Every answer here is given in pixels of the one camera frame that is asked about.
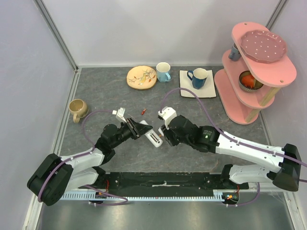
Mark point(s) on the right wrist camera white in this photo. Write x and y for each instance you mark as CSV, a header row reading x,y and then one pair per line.
x,y
167,114

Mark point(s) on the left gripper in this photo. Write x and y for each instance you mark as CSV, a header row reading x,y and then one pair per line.
x,y
136,129

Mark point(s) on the white square plate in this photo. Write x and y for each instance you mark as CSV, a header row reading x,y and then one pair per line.
x,y
207,91

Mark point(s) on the pink dotted plate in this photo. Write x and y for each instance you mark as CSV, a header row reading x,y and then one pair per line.
x,y
263,46

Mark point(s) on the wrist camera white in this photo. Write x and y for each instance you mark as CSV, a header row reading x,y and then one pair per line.
x,y
119,114
167,114

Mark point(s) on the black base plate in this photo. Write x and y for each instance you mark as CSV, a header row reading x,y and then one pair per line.
x,y
164,184

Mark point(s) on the white slotted cable duct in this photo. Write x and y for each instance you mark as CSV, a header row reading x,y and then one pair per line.
x,y
92,196

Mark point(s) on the dark blue mug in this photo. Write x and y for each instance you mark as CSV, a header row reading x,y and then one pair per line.
x,y
198,77

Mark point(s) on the bowl with fruit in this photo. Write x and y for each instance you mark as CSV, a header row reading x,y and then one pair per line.
x,y
248,83

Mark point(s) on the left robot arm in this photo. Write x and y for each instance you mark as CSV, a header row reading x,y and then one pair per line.
x,y
57,175

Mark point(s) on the beige ceramic mug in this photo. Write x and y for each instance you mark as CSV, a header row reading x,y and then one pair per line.
x,y
78,109

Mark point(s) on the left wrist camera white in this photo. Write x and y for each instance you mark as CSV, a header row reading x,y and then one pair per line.
x,y
119,114

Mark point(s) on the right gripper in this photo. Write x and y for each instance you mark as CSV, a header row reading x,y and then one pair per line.
x,y
168,137

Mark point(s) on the grey blue cup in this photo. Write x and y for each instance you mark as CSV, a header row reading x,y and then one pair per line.
x,y
234,53

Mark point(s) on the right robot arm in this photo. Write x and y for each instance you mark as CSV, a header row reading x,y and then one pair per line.
x,y
280,165

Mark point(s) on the white remote control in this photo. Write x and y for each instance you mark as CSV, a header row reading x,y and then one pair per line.
x,y
154,138

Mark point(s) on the light blue mug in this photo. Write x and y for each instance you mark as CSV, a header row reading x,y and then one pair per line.
x,y
163,72

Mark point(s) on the yellow floral plate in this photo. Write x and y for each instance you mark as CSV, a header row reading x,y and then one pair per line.
x,y
141,77

